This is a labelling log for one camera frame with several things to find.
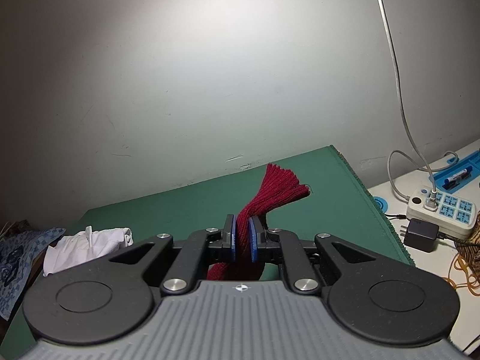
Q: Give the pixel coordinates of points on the black power adapter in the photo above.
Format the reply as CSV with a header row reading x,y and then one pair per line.
x,y
420,235

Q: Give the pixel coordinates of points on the white crumpled cloth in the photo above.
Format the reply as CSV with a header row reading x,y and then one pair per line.
x,y
85,246

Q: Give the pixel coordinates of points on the blue white patterned cloth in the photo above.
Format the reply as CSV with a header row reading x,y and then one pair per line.
x,y
17,255

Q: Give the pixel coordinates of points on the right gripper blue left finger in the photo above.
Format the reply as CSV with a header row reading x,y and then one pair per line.
x,y
203,256

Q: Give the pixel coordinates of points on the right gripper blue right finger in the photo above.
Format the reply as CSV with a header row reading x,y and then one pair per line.
x,y
284,249

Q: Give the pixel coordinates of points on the white power strip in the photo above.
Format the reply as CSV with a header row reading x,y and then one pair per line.
x,y
454,215

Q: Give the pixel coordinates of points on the blue round disc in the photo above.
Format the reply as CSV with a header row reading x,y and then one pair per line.
x,y
381,203

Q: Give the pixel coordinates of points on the dark red knit sweater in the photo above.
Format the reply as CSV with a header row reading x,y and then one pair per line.
x,y
279,187

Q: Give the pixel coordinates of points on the blue marker pen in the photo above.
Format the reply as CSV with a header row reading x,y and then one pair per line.
x,y
456,178

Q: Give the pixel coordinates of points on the blue plastic tray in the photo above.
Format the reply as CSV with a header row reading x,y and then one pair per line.
x,y
471,160

